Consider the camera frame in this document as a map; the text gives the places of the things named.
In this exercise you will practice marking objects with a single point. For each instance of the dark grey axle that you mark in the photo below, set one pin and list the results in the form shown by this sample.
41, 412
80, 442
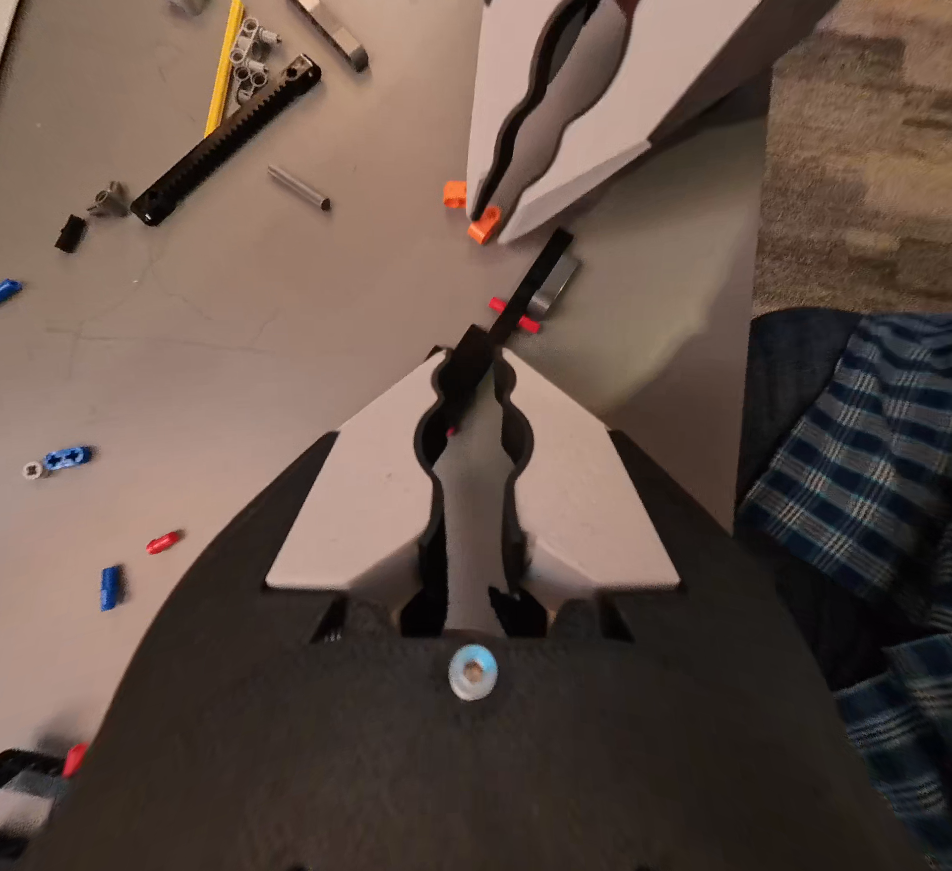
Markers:
298, 187

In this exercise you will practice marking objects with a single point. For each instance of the yellow long axle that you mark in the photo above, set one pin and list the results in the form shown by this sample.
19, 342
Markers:
223, 67

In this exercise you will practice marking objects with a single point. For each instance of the light grey pin beam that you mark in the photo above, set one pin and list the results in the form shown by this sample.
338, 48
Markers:
253, 42

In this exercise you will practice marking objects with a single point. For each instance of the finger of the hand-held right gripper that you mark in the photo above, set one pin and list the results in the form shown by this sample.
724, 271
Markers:
670, 67
520, 53

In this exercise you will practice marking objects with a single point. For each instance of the orange connector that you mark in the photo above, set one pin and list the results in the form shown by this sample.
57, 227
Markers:
455, 195
485, 226

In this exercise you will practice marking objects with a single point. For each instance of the person's dark jeans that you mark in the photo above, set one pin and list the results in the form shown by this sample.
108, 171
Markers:
782, 380

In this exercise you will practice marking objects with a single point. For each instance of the dark grey short beam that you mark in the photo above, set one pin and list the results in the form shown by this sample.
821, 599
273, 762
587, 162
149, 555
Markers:
556, 283

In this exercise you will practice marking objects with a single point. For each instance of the black pin connector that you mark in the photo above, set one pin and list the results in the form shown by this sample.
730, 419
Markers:
71, 233

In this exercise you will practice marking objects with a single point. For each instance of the black gear rack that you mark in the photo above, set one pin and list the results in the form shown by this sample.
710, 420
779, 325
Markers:
223, 142

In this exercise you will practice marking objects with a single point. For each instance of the dark grey angled connector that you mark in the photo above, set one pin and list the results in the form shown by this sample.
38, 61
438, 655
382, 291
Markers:
110, 199

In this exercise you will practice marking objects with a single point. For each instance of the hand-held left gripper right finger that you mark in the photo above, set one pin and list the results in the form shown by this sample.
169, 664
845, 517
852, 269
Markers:
595, 506

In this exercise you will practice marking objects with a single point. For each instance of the black frame assembly red pins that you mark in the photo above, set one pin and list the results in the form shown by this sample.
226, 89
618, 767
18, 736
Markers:
74, 761

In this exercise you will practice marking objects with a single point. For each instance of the dark grey flat beam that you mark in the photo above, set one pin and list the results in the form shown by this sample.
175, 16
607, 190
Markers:
324, 19

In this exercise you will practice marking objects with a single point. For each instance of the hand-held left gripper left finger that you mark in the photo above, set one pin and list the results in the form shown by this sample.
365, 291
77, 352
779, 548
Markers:
349, 506

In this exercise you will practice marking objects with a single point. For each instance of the long black beam assembly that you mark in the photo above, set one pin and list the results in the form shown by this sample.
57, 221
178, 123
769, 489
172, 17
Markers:
477, 358

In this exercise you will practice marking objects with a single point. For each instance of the red axle pin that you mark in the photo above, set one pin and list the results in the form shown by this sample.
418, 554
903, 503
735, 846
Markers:
530, 324

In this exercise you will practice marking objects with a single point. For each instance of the blue long pin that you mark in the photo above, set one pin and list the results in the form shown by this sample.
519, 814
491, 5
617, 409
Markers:
9, 289

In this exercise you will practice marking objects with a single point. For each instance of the blue thin liftarm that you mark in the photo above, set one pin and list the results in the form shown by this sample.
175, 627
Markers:
68, 456

